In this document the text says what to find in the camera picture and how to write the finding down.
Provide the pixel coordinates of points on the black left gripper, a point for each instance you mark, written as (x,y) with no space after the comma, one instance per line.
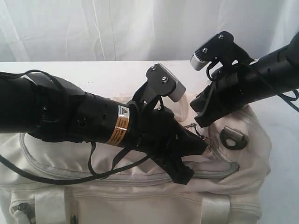
(157,134)

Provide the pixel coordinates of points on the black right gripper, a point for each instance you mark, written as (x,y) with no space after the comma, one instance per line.
(227,94)

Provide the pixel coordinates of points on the cream fabric duffel bag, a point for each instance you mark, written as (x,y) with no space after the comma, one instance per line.
(224,189)

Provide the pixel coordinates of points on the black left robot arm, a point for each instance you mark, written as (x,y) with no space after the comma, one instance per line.
(54,110)

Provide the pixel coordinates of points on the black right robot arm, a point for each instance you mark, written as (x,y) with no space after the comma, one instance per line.
(278,73)

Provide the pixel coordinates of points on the white backdrop curtain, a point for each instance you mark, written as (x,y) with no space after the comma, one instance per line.
(137,30)

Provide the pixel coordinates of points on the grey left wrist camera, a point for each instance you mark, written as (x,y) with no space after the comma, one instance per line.
(160,83)

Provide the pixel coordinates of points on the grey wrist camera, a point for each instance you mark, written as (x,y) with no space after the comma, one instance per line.
(220,48)
(160,83)

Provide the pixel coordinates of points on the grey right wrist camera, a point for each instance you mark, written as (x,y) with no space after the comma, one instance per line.
(220,48)

